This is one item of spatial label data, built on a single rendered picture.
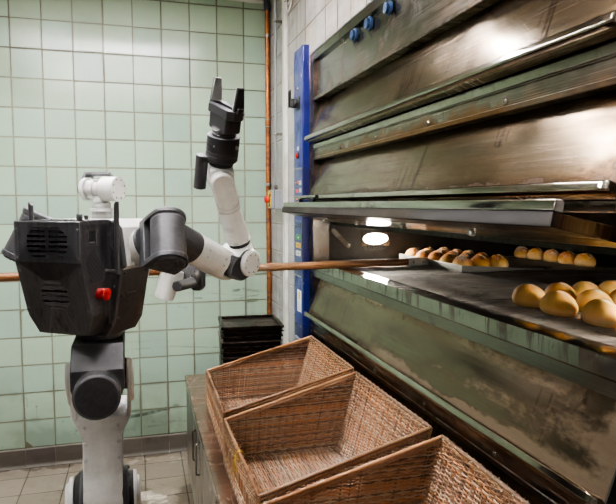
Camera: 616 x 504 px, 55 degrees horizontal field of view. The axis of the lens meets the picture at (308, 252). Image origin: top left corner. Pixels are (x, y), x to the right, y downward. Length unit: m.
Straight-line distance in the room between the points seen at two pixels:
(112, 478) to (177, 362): 1.83
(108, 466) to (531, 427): 1.12
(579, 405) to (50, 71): 3.04
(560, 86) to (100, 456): 1.46
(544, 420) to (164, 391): 2.67
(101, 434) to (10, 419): 1.95
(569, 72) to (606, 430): 0.64
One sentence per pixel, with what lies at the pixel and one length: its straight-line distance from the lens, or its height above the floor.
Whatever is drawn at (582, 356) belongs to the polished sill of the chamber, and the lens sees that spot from 1.18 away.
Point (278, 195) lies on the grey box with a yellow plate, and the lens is 3.21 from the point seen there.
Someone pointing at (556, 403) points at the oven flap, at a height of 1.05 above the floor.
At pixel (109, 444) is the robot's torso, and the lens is 1.82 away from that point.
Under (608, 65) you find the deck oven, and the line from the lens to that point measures 1.16.
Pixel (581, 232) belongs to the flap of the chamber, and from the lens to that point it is 1.03.
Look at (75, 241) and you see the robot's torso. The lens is 1.51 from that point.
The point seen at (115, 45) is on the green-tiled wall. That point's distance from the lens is 3.58.
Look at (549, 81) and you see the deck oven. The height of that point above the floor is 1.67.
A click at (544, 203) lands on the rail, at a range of 1.01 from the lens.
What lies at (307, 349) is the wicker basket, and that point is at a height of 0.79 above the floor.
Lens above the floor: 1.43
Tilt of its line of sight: 5 degrees down
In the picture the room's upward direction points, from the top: straight up
